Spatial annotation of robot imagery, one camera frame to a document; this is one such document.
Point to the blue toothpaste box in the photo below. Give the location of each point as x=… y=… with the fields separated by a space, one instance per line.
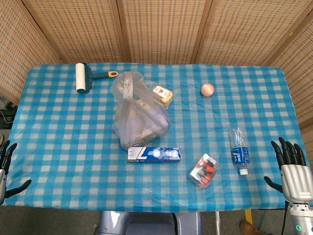
x=154 y=154

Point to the clear plastic bag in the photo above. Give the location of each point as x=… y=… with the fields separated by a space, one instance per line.
x=140 y=115

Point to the brown shoe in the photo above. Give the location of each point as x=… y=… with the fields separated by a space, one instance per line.
x=248 y=228

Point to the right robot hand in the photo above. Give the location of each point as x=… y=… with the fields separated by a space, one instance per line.
x=296 y=176

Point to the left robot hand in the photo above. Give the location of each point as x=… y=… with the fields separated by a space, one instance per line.
x=4 y=156

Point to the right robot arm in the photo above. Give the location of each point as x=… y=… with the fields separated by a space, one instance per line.
x=301 y=218

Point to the clear plastic water bottle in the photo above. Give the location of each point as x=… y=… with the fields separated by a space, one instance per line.
x=240 y=151

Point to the packaged snack clear wrapper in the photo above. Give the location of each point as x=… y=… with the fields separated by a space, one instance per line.
x=164 y=95

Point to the peach coloured ball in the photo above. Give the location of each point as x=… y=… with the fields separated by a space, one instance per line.
x=207 y=90

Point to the blue checkered tablecloth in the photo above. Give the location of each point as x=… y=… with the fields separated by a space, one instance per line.
x=73 y=137

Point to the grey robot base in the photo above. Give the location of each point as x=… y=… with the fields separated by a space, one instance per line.
x=149 y=224

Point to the clear pack red black clips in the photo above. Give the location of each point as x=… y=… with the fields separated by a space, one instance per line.
x=204 y=170

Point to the woven bamboo folding screen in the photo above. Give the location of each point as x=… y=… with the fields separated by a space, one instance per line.
x=161 y=29

